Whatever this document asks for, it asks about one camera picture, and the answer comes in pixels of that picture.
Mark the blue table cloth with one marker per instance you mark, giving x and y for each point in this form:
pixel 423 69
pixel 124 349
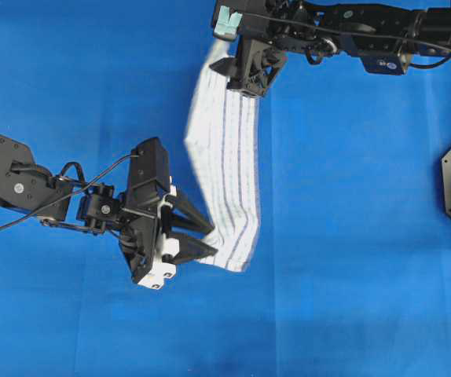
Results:
pixel 351 275

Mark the white blue striped towel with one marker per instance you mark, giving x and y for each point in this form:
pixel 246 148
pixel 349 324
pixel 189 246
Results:
pixel 221 139

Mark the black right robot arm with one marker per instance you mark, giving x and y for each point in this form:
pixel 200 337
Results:
pixel 383 37

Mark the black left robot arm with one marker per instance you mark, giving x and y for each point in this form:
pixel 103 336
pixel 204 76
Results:
pixel 65 200

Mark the teal tape piece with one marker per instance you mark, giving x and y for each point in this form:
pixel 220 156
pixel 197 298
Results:
pixel 227 24

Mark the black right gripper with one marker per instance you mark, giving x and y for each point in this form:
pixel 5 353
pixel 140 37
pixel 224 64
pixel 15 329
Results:
pixel 254 68

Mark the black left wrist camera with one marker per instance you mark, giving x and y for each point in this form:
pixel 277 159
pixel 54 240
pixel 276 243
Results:
pixel 149 175

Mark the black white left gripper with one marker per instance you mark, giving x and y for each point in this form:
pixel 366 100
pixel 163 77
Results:
pixel 149 247

